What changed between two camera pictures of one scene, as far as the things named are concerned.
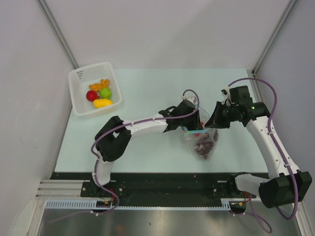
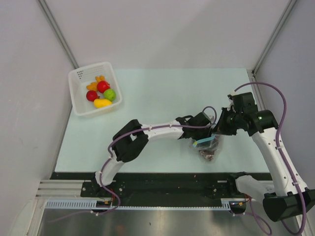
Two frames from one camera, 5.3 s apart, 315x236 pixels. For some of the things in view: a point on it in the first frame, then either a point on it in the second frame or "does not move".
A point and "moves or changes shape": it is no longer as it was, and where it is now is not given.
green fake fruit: [105, 93] moves or changes shape
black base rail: [151, 186] does not move
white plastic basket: [79, 80] does not move
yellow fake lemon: [100, 103] does not move
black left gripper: [195, 124] -> [205, 131]
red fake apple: [91, 95] does not move
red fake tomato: [197, 134] moves or changes shape
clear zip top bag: [202, 141] moves or changes shape
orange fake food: [104, 83] moves or changes shape
